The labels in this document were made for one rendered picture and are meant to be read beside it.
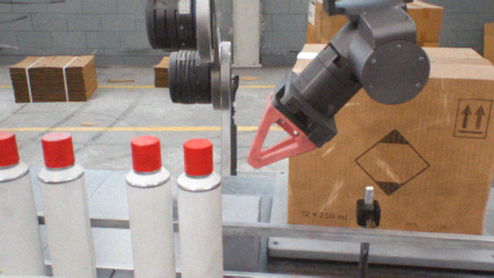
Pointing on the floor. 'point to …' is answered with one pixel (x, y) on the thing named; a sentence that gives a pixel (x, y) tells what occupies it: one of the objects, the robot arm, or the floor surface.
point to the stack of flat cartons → (54, 79)
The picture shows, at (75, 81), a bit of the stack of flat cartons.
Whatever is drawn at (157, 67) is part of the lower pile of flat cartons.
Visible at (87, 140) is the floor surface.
